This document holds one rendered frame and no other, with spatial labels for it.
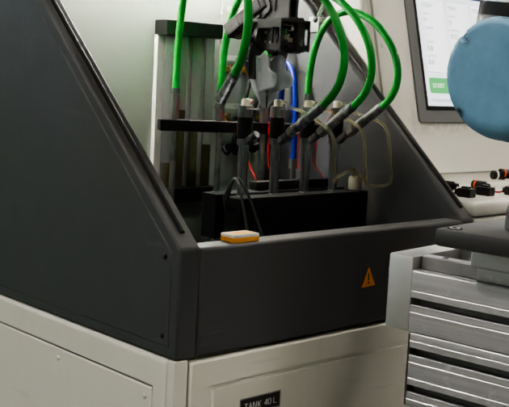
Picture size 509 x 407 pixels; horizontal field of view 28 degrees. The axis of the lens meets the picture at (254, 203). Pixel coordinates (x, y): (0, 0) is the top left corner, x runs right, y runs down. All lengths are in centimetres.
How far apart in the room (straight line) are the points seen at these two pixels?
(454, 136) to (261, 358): 88
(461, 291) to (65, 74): 75
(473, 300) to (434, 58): 113
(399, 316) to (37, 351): 73
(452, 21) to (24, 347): 117
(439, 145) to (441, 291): 105
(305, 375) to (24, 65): 68
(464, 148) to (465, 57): 128
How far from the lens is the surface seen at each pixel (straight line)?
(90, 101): 156
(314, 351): 163
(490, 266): 115
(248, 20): 159
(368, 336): 172
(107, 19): 196
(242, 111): 179
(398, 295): 122
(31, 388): 177
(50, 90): 165
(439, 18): 228
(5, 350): 183
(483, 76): 99
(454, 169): 223
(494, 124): 99
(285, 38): 172
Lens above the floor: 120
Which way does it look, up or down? 7 degrees down
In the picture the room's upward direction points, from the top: 3 degrees clockwise
